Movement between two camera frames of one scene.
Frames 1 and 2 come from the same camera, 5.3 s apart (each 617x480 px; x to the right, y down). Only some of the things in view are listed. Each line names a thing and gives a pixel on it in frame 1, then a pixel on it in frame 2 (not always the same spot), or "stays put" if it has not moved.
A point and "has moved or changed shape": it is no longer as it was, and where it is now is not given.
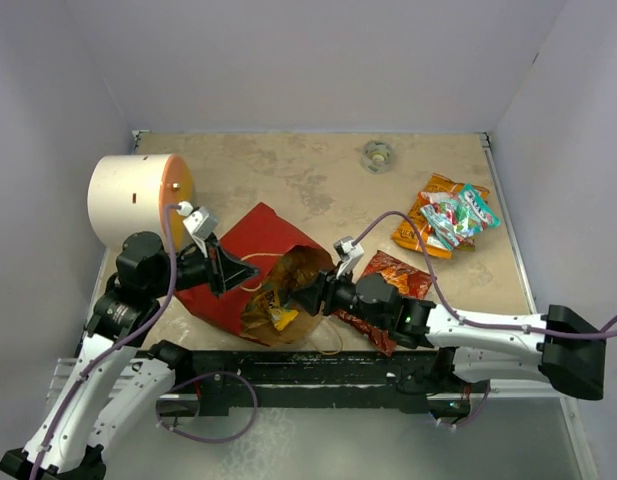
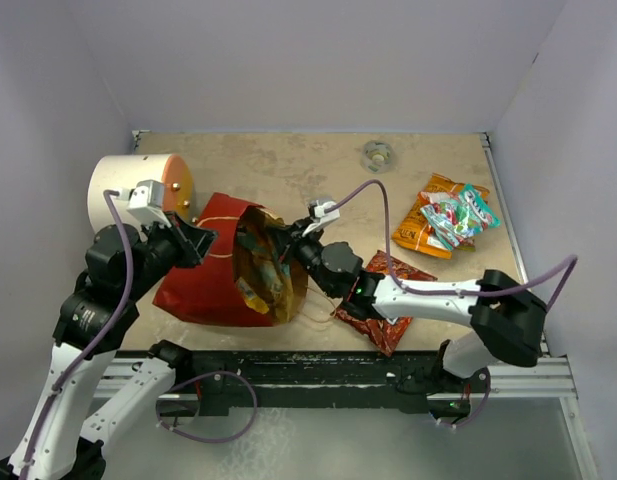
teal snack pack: [458, 221] stays put
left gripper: [222, 272] -> [194, 246]
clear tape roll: [377, 156] stays put
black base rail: [376, 380] stays put
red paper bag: [261, 307] has moved or changed shape
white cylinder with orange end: [130, 193] stays put
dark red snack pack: [412, 284] stays put
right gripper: [325, 289] -> [293, 235]
